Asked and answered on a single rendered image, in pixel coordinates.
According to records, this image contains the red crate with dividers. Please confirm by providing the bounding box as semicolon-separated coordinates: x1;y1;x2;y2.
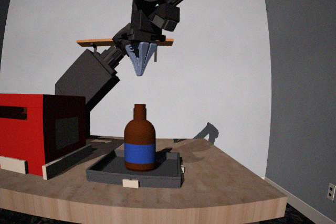
0;93;86;176

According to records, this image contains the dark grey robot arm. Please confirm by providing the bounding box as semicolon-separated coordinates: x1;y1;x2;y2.
93;0;183;76

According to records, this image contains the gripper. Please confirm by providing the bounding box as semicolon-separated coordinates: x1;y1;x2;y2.
117;25;166;76

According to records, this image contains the orange bottle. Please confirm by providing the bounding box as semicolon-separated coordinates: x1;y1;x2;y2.
124;104;156;172
17;107;27;120

